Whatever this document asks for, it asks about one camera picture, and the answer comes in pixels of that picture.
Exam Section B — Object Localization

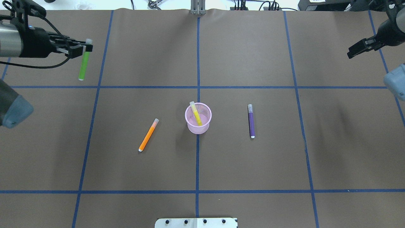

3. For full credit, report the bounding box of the purple marker pen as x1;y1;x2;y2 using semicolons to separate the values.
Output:
247;104;255;139

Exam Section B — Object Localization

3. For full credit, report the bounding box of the orange highlighter pen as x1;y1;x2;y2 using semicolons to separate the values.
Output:
138;118;159;152

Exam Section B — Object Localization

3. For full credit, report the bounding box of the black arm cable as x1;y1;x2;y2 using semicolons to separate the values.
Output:
0;16;71;69

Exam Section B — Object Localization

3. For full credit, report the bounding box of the yellow highlighter pen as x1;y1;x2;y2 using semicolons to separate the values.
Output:
190;101;202;126

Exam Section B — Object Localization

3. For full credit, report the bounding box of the white camera mast with base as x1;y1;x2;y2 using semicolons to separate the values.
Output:
154;218;238;228

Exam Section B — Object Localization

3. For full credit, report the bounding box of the aluminium frame post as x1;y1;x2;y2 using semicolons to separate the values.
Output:
190;0;206;16

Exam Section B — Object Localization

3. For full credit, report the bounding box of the green highlighter pen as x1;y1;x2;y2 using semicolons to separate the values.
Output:
78;38;93;81

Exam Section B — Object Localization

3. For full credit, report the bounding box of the pink mesh pen holder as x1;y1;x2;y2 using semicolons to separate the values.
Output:
184;102;212;135

